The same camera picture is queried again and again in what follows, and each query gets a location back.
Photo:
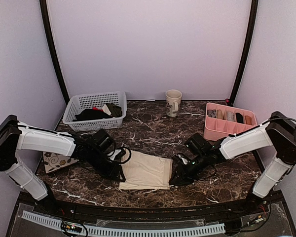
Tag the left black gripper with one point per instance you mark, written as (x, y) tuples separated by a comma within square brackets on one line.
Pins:
[(112, 173)]

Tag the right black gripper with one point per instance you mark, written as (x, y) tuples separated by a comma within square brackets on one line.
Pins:
[(183, 175)]

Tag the cream cotton boxer underwear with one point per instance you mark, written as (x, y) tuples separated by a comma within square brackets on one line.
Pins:
[(144, 171)]

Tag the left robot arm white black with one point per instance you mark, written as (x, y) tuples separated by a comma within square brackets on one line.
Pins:
[(16, 136)]

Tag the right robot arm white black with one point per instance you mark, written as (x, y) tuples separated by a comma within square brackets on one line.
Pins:
[(279, 132)]

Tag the grey rolled underwear in tray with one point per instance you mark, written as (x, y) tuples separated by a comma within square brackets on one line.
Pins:
[(212, 113)]

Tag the tan rolled underwear in tray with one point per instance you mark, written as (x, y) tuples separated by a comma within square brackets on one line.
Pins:
[(220, 114)]

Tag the light grey rolled underwear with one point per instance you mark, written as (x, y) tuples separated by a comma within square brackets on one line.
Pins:
[(230, 116)]

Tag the black rolled underwear in tray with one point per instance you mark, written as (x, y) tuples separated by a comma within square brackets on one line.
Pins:
[(239, 118)]

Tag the brown rolled underwear in tray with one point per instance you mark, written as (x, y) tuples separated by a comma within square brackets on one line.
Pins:
[(248, 120)]

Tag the olive green garment in basket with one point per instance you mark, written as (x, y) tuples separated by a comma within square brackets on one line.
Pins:
[(116, 110)]

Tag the floral square tile coaster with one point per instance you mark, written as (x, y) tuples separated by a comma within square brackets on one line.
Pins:
[(53, 162)]

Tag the white plastic laundry basket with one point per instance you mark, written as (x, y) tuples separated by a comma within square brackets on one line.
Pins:
[(79, 103)]

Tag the black garment in basket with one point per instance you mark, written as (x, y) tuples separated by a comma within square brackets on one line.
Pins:
[(90, 114)]

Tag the small white garment in basket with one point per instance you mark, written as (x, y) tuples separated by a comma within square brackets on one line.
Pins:
[(107, 109)]

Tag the red garment in basket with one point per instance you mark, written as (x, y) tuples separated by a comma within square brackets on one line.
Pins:
[(95, 108)]

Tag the pink divided organizer tray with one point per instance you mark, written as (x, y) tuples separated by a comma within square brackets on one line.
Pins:
[(215, 129)]

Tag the cream ceramic mug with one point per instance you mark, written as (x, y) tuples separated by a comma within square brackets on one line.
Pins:
[(173, 101)]

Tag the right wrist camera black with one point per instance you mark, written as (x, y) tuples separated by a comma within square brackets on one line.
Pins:
[(198, 145)]

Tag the white slotted cable duct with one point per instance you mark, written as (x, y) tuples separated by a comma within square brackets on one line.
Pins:
[(94, 231)]

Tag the black front table rail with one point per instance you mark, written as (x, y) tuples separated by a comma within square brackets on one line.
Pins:
[(149, 205)]

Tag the right black frame post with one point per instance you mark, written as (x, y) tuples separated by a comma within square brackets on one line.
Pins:
[(246, 49)]

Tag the black frame post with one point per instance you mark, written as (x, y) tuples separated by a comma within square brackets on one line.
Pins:
[(52, 49), (246, 49)]

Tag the left black frame post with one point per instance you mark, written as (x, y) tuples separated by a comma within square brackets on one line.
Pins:
[(52, 49)]

